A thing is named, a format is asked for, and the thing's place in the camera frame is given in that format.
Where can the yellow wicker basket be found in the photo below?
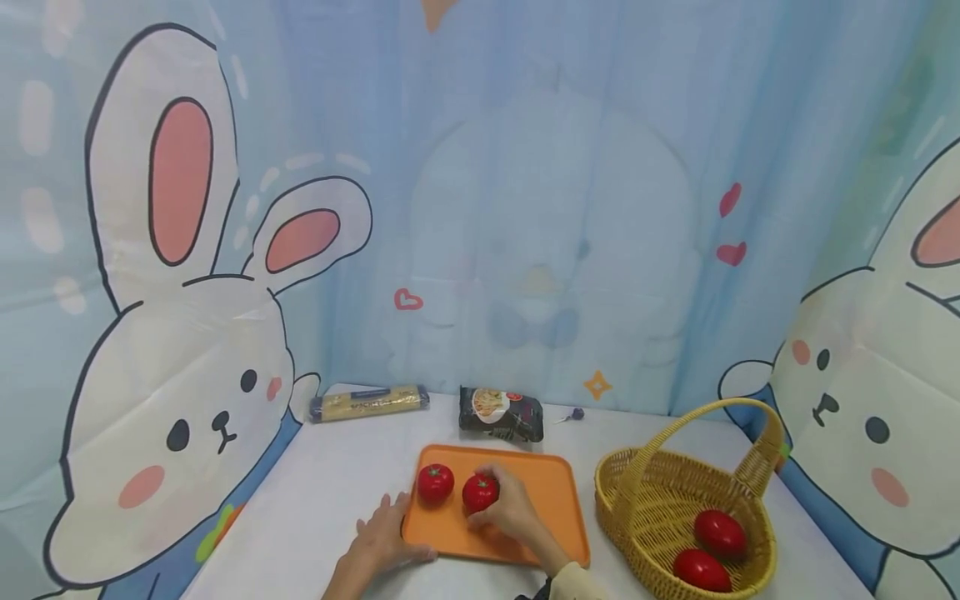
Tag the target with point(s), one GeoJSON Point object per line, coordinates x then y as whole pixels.
{"type": "Point", "coordinates": [660, 492]}

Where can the black noodle packet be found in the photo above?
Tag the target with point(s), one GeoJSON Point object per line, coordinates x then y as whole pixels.
{"type": "Point", "coordinates": [501, 414]}

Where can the person's left thumb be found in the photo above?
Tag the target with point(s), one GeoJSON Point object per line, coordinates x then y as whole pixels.
{"type": "Point", "coordinates": [420, 552]}

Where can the person's left forearm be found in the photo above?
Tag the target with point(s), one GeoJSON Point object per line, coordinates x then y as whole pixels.
{"type": "Point", "coordinates": [346, 583]}

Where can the person's right thumb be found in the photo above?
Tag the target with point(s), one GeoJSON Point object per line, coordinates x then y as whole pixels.
{"type": "Point", "coordinates": [480, 519]}

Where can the person's right forearm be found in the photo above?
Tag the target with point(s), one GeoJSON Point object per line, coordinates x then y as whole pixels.
{"type": "Point", "coordinates": [579, 583]}

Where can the small purple object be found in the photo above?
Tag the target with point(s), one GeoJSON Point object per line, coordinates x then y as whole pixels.
{"type": "Point", "coordinates": [574, 413]}

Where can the person's left hand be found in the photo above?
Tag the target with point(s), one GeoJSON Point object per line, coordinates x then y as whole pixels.
{"type": "Point", "coordinates": [382, 542]}

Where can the person's left fingers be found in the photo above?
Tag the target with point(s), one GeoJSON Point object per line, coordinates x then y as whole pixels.
{"type": "Point", "coordinates": [388, 512]}

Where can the yellow spaghetti packet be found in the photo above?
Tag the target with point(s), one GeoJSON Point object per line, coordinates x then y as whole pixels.
{"type": "Point", "coordinates": [367, 403]}

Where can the person's right hand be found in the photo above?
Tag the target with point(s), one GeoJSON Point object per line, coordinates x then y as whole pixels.
{"type": "Point", "coordinates": [517, 512]}

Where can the person's right fingers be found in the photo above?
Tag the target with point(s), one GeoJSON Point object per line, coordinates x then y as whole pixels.
{"type": "Point", "coordinates": [501, 477]}

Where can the orange plastic tray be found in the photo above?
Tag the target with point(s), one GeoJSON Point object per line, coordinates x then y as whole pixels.
{"type": "Point", "coordinates": [559, 500]}

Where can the red tomato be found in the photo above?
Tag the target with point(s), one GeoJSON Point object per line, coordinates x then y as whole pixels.
{"type": "Point", "coordinates": [701, 571]}
{"type": "Point", "coordinates": [435, 483]}
{"type": "Point", "coordinates": [720, 533]}
{"type": "Point", "coordinates": [478, 493]}

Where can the black wrist band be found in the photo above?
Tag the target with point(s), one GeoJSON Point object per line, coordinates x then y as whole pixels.
{"type": "Point", "coordinates": [534, 592]}

